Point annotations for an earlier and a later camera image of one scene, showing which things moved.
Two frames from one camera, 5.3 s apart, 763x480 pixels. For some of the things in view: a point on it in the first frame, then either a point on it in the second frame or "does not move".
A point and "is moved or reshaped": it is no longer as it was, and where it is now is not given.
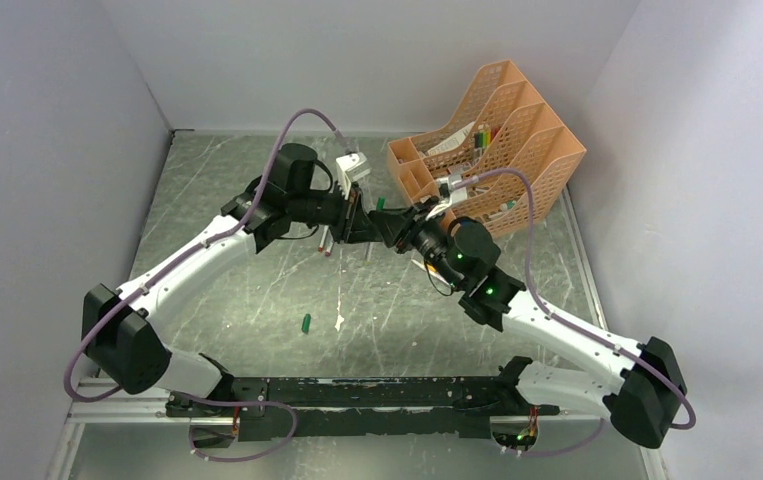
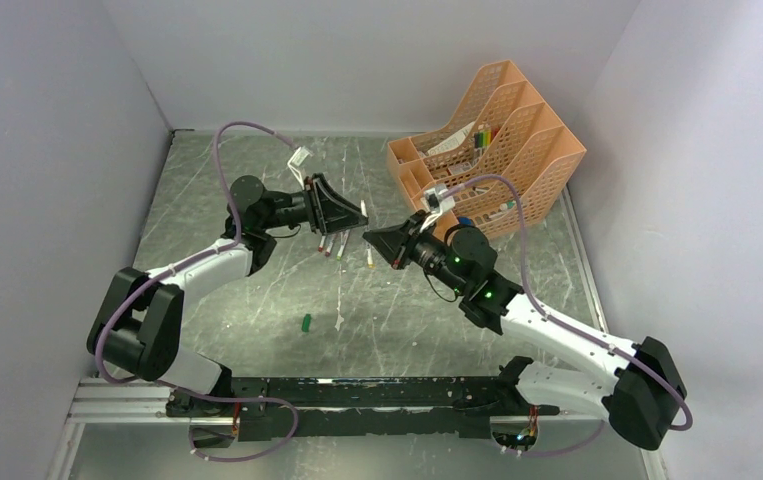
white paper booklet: [454, 142] does not move
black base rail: [282, 408] does not move
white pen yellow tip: [430, 268] is moved or reshaped
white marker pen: [329, 245] does not move
